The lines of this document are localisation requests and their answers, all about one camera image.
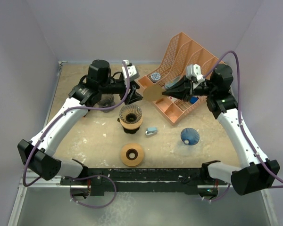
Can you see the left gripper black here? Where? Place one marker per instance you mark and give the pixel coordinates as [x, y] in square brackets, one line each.
[132, 96]

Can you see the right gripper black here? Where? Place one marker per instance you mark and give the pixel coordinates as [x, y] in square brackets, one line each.
[179, 90]

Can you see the grey ribbed glass dripper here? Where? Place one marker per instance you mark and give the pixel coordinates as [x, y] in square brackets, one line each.
[130, 109]

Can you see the brown paper coffee filter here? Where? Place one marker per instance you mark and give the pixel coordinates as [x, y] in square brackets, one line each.
[153, 93]

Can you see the wooden ring dripper stand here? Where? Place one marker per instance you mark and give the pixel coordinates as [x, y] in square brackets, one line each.
[131, 121]

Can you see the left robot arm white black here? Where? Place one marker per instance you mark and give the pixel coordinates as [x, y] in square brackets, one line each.
[37, 154]

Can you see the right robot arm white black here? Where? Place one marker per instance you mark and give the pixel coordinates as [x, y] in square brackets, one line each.
[254, 172]

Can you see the blue ribbed dripper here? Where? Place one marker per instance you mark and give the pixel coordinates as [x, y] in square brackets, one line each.
[190, 136]

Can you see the light blue scissors pack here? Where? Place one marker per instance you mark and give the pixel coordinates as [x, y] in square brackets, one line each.
[171, 83]

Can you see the blue stamp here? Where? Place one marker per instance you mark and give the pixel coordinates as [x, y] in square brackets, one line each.
[193, 100]

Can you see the small blue stapler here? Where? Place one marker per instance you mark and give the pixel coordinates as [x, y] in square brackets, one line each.
[151, 130]

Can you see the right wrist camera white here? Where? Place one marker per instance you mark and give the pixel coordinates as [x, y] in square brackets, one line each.
[193, 73]

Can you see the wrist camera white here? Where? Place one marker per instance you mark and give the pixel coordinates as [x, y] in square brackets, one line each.
[193, 73]
[129, 70]

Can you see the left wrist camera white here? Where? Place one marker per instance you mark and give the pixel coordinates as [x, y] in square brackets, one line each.
[129, 70]

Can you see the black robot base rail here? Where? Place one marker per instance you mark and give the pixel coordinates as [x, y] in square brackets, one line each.
[156, 180]

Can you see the aluminium frame rail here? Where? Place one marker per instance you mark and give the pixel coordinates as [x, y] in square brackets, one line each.
[96, 141]

